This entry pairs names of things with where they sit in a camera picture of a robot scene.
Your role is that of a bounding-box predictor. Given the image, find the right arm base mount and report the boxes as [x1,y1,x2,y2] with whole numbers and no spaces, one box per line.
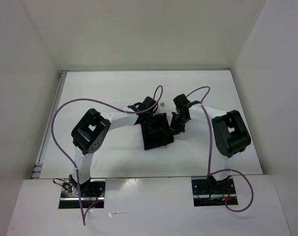
[191,177,238,207]

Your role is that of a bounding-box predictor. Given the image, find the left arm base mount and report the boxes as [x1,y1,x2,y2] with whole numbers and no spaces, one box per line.
[53,178,106,209]

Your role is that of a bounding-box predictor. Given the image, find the black skirt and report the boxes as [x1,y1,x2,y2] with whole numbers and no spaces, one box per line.
[141,113,174,150]

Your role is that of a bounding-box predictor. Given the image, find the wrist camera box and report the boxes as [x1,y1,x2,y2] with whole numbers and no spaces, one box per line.
[173,94,190,110]
[138,96,165,114]

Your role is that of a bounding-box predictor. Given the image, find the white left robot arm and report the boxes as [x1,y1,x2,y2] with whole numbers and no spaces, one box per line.
[69,108,167,197]

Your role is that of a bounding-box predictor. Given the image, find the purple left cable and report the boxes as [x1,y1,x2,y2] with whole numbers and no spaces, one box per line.
[52,85,164,226]

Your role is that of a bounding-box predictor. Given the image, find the purple cable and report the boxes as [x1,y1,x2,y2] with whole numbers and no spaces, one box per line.
[52,85,164,226]
[185,86,254,211]

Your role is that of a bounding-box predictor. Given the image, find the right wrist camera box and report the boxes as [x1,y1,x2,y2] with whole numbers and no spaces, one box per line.
[173,94,190,110]

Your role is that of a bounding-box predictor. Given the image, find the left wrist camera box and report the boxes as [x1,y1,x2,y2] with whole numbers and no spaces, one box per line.
[138,96,165,114]

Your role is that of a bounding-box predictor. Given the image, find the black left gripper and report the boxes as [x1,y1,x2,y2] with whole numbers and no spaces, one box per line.
[144,112,170,138]

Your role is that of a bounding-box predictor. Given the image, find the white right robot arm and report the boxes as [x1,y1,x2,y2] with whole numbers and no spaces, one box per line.
[170,101,251,193]

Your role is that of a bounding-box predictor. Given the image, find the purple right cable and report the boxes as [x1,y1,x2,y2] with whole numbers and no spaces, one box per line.
[185,86,254,211]

